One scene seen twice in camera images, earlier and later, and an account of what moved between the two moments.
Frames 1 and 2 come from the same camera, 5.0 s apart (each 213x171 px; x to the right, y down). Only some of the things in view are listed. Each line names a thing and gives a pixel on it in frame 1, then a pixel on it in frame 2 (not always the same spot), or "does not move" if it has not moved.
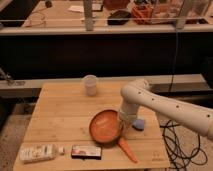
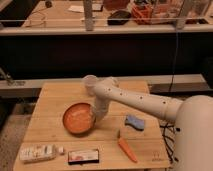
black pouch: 120,17 does not move
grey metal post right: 185,13 does not move
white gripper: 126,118 to 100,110
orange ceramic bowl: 106,127 to 79,119
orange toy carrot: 122,142 does not move
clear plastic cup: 91,84 does not move
